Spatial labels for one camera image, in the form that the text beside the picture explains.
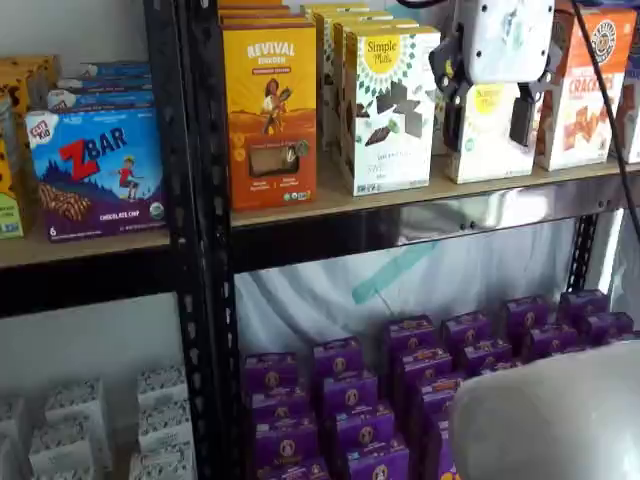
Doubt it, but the wooden shelf board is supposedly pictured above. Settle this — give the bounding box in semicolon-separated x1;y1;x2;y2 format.
0;219;172;269
230;144;640;229

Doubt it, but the yellow chocolate chip box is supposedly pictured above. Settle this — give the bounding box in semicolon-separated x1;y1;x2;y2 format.
0;53;64;115

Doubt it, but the Simple Mills sweet thins box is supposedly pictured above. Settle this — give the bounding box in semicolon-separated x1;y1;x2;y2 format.
343;24;442;198
301;1;372;16
331;18;421;174
318;9;396;152

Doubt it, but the white patterned small box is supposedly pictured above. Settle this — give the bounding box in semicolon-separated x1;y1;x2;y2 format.
136;366;190;410
28;418;115;472
128;441;197;480
0;396;27;442
29;466;95;480
137;401;195;452
43;378;110;427

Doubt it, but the orange white crackers box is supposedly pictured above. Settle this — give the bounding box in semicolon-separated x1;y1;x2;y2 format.
533;5;640;173

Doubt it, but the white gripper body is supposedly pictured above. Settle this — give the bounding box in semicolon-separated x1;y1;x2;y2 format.
455;0;557;84

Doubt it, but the teal tape strip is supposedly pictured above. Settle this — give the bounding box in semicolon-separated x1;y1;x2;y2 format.
351;241;442;306

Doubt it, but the orange Revival Einkorn box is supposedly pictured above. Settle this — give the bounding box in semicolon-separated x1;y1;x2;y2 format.
222;23;318;212
219;14;314;29

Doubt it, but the purple Annie's snack box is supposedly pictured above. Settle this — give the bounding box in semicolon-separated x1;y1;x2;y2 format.
423;413;457;480
557;288;611;327
320;371;380;417
329;401;397;452
383;313;437;357
413;373;467;419
312;336;365;382
581;311;636;347
346;436;411;480
394;346;455;387
478;356;524;377
523;323;580;359
440;311;495;352
248;390;312;427
501;296;550;342
243;351;301;397
253;413;320;467
256;456;330;480
460;338;515;375

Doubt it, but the yellow green snack box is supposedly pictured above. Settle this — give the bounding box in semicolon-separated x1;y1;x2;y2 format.
0;83;27;240

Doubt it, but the black metal shelf rack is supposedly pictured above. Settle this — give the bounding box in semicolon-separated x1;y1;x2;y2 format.
0;0;204;480
180;0;640;480

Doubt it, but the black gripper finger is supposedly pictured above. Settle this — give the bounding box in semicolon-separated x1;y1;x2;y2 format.
428;23;474;152
509;46;556;147

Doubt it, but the blue purple ZBar box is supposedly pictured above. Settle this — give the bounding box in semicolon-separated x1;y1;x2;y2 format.
24;106;168;244
56;75;153;94
81;61;152;80
46;88;156;113

